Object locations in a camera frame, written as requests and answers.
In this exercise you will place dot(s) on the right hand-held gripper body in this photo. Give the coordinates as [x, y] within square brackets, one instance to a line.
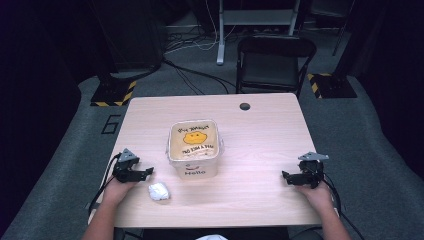
[311, 171]

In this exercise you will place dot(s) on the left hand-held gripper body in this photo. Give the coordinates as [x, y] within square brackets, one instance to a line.
[124, 168]

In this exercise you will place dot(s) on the white paper ball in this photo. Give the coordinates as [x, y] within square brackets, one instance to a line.
[158, 191]

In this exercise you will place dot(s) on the beige bin with yellow face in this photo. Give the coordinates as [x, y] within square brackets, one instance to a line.
[195, 156]

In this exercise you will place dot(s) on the person's left hand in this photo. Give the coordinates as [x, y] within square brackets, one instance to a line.
[116, 190]

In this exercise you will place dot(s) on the person's right hand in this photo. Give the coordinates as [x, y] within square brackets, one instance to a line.
[318, 196]

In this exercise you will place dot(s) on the black yellow-striped stand base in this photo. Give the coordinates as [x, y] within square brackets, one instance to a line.
[330, 86]
[113, 93]

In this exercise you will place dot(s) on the person's white clothing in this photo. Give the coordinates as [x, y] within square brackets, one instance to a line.
[211, 237]

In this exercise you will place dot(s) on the black folding chair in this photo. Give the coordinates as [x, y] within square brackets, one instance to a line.
[271, 66]

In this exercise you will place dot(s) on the dark curtain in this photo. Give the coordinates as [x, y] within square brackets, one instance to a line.
[33, 83]
[390, 66]

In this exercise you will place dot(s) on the white metal desk frame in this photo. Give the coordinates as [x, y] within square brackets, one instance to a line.
[255, 16]

